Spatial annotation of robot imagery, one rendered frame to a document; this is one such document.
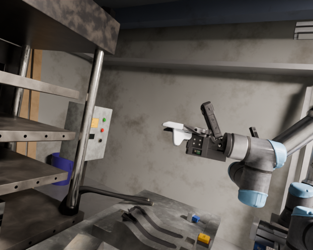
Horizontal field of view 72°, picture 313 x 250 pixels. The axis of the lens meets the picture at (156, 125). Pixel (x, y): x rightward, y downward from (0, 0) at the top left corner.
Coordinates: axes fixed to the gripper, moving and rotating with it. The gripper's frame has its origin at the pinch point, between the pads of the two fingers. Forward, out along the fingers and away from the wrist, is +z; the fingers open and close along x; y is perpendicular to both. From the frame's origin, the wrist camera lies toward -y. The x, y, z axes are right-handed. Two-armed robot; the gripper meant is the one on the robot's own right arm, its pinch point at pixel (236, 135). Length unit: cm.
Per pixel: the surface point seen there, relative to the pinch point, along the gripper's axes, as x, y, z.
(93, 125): -100, -1, 46
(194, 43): 89, -117, 162
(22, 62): -143, -42, 82
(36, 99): -122, -10, 267
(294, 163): 110, 34, 3
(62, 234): -126, 49, 2
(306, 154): 112, 20, -6
